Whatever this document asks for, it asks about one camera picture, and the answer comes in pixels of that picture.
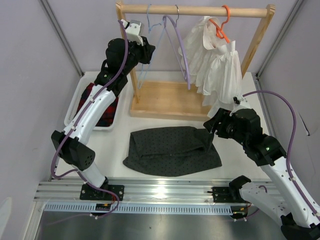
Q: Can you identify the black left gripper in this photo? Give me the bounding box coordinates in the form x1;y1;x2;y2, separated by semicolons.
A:
122;36;156;75

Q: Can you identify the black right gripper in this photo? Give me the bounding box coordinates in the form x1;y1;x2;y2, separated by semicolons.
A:
203;107;248;147

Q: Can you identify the light blue wire hanger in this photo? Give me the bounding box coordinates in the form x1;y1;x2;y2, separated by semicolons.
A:
137;4;164;90

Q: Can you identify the grey dotted skirt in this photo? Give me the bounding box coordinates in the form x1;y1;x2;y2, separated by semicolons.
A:
122;126;222;177

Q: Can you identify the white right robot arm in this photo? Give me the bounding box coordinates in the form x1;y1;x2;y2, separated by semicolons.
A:
203;108;320;240

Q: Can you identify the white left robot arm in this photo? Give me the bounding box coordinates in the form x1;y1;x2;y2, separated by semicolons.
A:
51;36;156;200

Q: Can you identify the purple plastic hanger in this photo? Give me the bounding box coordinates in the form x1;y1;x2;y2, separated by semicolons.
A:
162;4;191;90

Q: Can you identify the white ruffled skirt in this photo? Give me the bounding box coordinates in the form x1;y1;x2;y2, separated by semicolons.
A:
183;16;243;118

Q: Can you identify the orange plastic hanger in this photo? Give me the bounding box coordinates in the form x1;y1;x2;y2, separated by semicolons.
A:
209;5;230;44

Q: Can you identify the red plaid skirt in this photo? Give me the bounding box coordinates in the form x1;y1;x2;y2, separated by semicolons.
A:
76;82;119;128

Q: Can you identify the wooden clothes rack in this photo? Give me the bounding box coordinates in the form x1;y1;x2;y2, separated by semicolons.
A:
115;0;276;121

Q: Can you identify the white plastic basket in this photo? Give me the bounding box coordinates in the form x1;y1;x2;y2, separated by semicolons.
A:
64;72;127;132

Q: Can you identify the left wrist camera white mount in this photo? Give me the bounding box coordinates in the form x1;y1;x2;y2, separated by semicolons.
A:
120;19;144;46

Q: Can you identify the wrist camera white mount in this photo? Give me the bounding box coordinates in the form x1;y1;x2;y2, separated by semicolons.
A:
232;94;251;112
120;19;144;46

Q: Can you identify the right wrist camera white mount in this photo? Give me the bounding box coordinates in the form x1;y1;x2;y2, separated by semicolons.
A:
232;94;251;112

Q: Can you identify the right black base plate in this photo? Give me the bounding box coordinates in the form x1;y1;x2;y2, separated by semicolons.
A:
207;186;246;204

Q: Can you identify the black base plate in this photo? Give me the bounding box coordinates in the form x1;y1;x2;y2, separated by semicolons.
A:
207;186;246;204
79;184;125;201

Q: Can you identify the aluminium mounting rail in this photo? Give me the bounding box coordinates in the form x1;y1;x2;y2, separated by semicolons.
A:
33;176;283;206

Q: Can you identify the left aluminium frame post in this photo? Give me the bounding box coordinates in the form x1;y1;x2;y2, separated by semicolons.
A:
38;0;84;77

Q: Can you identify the aluminium frame post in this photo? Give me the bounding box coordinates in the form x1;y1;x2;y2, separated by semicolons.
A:
254;0;307;80
38;0;84;77

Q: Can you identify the right aluminium frame post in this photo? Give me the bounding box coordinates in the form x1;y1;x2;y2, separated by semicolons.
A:
254;0;307;80

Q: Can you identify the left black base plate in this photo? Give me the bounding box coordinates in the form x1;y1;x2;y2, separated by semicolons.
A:
79;184;125;201

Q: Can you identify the perforated metal cable tray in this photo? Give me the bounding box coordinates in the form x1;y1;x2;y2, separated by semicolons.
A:
43;202;233;216

